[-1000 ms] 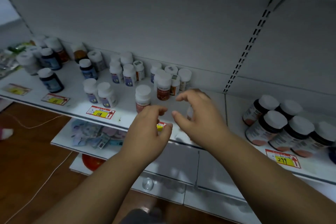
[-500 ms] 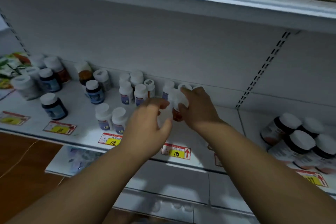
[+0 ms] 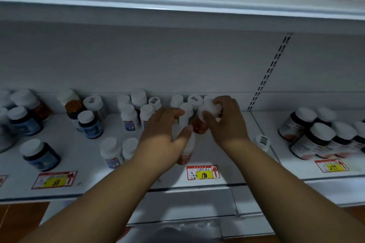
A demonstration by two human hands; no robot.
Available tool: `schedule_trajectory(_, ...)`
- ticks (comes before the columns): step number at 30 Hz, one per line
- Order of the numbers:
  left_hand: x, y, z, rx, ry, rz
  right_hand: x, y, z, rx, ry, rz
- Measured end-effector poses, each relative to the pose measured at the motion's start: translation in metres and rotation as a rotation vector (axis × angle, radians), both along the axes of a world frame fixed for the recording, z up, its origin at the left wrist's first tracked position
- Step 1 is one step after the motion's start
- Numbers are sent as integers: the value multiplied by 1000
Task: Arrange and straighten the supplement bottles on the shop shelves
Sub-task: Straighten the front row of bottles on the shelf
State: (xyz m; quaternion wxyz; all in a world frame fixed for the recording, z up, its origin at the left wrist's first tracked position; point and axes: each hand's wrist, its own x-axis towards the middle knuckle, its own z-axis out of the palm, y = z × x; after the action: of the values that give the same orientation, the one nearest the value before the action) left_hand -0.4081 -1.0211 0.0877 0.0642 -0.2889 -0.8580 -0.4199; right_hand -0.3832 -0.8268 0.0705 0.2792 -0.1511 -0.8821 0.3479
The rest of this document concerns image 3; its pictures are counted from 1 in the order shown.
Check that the person's left hand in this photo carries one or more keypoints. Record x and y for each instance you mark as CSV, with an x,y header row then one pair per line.
x,y
158,137

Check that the person's right hand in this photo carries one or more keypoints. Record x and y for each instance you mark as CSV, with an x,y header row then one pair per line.
x,y
231,126

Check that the person's right thumb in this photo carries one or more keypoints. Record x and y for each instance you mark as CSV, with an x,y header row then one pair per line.
x,y
209,122

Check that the person's left thumb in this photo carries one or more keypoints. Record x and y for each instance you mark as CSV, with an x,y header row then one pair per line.
x,y
184,137

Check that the white bottle with red base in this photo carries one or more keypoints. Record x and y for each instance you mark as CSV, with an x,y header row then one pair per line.
x,y
189,148

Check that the red-brown bottle with white cap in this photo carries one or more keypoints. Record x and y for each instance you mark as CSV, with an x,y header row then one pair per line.
x,y
209,109

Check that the person's left forearm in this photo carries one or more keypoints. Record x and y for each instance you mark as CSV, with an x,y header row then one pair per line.
x,y
94,208

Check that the person's right forearm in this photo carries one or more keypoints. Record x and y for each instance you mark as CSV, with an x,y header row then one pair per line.
x,y
285,200

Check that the red and yellow price label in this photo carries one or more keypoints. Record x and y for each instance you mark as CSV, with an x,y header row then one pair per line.
x,y
203,172
2,180
332,165
54,179

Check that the white bottle with tagged cap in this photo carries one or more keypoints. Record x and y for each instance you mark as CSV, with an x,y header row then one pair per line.
x,y
262,141

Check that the cluster of small white pill bottles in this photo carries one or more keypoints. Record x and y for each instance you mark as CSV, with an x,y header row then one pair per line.
x,y
129,116

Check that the white low shelf board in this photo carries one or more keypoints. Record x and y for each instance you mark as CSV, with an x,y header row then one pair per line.
x,y
188,203

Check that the slotted shelf upright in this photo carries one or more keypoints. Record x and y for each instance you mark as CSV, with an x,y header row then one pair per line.
x,y
271,69

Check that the dark bottle with red-white label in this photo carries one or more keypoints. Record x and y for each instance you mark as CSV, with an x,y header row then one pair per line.
x,y
326,114
312,141
298,123
340,139
360,134

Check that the dark bottle with blue label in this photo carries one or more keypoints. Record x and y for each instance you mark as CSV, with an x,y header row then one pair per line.
x,y
91,127
41,156
25,124

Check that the grey bottle with tagged cap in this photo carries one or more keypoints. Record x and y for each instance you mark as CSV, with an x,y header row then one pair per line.
x,y
95,106

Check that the wide white shelf board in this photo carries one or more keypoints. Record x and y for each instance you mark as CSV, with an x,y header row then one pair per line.
x,y
79,148

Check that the dark bottle with brown cap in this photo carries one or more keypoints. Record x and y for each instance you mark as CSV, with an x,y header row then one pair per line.
x,y
73,109

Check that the plain white-capped bottle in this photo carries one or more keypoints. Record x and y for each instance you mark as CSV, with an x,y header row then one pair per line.
x,y
68,96

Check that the large red-brown white-capped bottle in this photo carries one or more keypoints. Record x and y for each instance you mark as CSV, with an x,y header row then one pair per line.
x,y
31,104

